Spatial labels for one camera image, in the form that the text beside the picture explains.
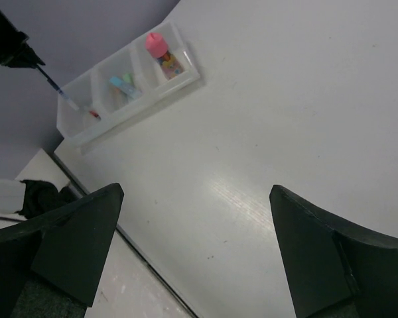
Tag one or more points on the dark blue gel pen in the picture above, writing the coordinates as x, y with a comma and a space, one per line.
58, 89

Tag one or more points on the clear plastic organizer tray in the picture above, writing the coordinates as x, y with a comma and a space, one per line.
142, 73

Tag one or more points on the pink cap glue stick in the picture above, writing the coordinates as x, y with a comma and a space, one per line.
157, 47

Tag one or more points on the red gel pen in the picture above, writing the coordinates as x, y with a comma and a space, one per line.
94, 114

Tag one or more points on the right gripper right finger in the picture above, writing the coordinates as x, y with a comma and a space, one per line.
334, 267

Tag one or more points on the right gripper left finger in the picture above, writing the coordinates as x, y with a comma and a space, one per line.
51, 264

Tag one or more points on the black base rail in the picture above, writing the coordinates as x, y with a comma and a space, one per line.
131, 287

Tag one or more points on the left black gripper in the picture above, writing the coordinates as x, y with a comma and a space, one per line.
14, 49

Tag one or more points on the green cap highlighter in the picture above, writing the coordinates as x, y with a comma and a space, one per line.
128, 78

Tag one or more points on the blue cap highlighter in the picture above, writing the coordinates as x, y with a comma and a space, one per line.
131, 92

